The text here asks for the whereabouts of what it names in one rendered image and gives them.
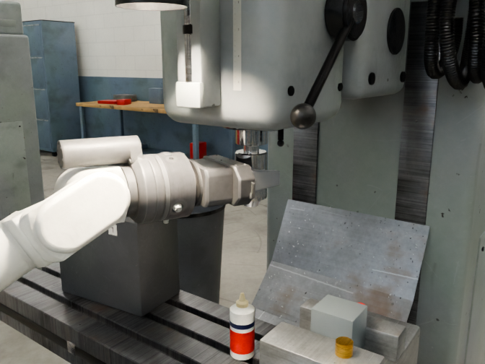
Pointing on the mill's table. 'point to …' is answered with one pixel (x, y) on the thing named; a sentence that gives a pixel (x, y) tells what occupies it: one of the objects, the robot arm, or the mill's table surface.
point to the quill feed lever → (306, 114)
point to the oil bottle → (242, 329)
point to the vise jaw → (307, 348)
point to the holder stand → (126, 266)
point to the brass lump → (343, 347)
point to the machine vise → (379, 335)
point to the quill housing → (260, 64)
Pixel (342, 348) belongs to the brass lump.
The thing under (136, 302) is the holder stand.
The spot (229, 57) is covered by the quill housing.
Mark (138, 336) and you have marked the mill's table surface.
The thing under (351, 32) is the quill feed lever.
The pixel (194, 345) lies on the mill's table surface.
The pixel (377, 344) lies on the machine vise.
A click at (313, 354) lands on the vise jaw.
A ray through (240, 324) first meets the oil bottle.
